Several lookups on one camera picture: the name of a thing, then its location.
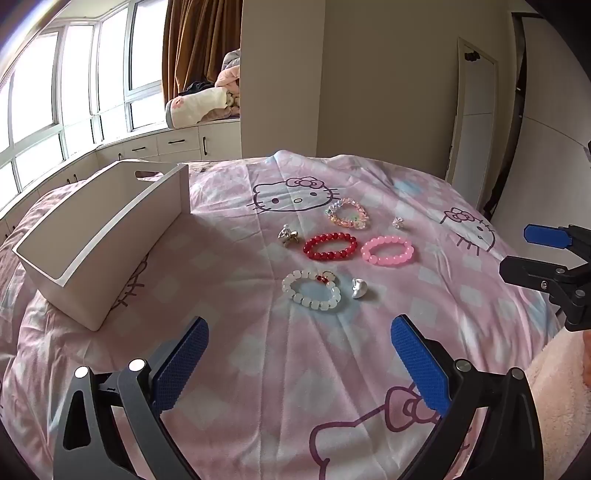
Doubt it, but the white window cabinet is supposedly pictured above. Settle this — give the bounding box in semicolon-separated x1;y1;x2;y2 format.
0;117;242;241

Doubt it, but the white bead bracelet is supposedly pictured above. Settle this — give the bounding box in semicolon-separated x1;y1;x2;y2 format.
281;270;342;311

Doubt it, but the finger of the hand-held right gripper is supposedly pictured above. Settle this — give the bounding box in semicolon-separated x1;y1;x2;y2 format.
525;223;591;252
500;255;591;332

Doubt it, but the pink fluffy blanket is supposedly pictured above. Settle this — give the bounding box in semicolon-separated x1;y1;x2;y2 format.
215;65;242;118

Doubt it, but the white storage box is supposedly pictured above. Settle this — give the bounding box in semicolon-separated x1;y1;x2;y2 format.
11;159;191;332

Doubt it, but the pink bead bracelet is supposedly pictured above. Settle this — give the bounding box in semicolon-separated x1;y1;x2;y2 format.
360;235;415;267

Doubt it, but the person's right forearm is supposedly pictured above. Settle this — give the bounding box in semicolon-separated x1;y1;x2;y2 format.
526;330;591;480

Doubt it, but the rolled white flower blanket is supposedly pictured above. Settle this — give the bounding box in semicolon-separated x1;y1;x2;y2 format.
165;87;232;129

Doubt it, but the red bead bracelet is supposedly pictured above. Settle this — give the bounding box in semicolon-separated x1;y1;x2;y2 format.
302;233;358;263

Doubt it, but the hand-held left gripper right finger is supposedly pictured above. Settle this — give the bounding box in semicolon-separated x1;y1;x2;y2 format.
390;315;543;480

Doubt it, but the silver knot ring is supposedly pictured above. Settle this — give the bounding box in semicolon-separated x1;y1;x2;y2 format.
277;223;301;248

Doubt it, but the white standing mirror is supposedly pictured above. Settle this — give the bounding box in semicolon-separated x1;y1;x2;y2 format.
445;36;499;208

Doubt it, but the bay window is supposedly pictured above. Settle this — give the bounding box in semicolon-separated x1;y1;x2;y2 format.
0;0;169;197

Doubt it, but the pink cartoon cat bedsheet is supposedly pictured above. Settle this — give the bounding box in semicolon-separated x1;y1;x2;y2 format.
0;150;591;480

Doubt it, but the colourful bead bracelet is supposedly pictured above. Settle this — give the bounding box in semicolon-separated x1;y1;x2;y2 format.
324;198;370;232

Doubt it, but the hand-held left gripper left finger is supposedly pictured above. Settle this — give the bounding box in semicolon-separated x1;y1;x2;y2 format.
53;316;209;480

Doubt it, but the brown curtain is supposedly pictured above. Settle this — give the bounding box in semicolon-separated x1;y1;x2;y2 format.
163;0;243;100

